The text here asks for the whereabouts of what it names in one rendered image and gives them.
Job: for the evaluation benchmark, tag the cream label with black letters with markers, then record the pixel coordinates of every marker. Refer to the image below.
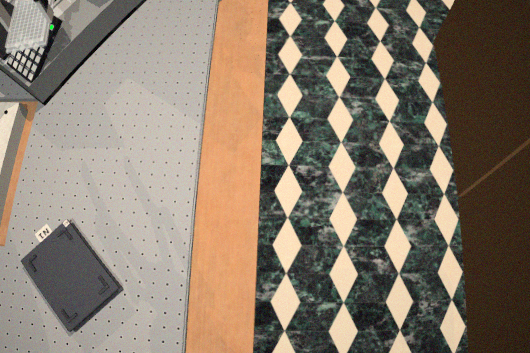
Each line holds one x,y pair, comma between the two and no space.
43,233

